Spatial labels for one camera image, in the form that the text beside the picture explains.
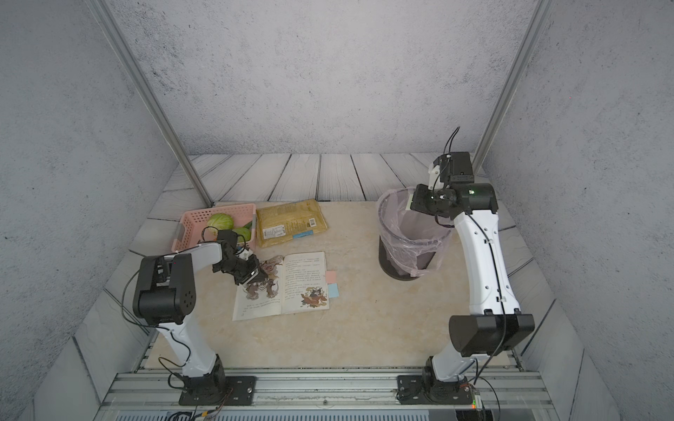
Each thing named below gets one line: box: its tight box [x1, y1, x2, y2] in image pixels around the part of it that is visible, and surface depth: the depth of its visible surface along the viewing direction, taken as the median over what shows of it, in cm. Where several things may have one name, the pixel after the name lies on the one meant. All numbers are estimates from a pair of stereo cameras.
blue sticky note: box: [327, 282, 340, 299], surface depth 95 cm
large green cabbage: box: [207, 213, 235, 231], surface depth 107 cm
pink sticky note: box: [326, 270, 337, 285], surface depth 98 cm
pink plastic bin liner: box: [377, 187, 454, 279], surface depth 84 cm
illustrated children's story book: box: [232, 250, 330, 322], surface depth 93 cm
